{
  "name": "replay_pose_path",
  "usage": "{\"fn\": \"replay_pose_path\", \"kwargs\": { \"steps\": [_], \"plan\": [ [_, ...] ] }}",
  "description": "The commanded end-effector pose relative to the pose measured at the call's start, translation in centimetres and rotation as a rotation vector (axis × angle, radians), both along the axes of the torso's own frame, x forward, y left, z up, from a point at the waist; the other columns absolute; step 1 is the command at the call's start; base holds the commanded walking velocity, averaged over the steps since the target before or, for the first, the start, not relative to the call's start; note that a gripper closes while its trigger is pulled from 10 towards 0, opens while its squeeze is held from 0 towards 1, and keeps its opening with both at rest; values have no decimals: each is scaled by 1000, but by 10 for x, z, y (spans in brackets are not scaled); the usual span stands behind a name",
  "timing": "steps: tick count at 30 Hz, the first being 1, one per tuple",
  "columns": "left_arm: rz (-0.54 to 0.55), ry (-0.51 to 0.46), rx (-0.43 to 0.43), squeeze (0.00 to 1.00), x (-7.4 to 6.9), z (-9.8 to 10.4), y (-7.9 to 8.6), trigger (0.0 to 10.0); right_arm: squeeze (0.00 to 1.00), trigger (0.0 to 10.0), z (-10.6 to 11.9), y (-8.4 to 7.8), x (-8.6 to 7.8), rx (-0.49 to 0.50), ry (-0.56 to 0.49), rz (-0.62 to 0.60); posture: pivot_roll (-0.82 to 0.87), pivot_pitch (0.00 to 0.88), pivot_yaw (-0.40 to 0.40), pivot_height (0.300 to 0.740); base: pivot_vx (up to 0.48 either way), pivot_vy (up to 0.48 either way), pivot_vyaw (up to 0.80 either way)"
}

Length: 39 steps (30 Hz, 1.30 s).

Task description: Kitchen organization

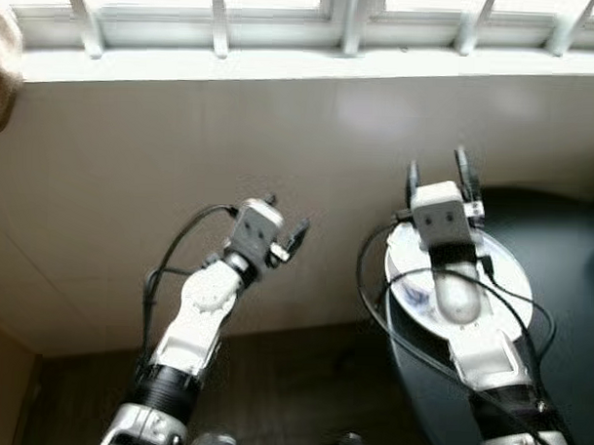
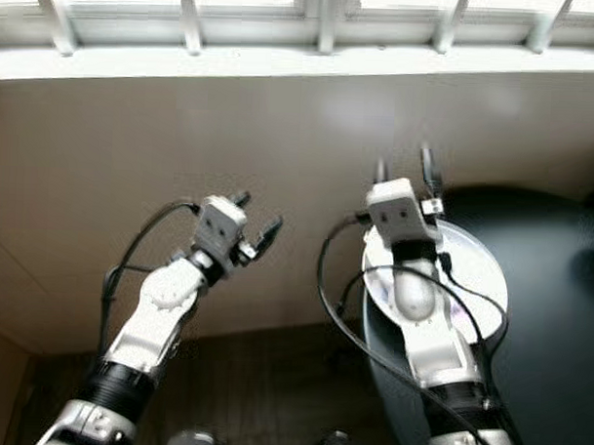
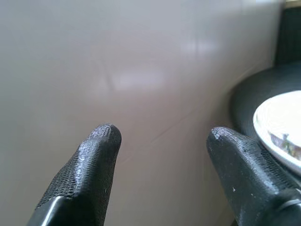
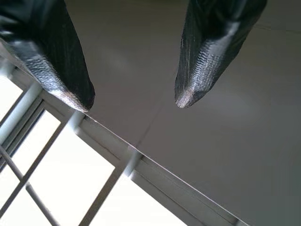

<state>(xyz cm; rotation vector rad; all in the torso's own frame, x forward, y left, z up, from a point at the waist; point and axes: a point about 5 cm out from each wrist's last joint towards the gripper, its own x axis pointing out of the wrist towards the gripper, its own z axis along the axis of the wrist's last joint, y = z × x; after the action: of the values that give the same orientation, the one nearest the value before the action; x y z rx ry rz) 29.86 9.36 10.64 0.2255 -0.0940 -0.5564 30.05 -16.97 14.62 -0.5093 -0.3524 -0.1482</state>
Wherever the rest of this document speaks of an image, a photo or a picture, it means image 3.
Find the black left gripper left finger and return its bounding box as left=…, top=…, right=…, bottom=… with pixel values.
left=25, top=122, right=123, bottom=226

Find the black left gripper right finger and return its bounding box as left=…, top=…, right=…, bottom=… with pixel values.
left=206, top=126, right=301, bottom=226

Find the small white floral bowl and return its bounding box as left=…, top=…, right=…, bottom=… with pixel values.
left=253, top=90, right=301, bottom=176

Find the round black table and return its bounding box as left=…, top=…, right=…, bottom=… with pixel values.
left=229, top=63, right=301, bottom=179

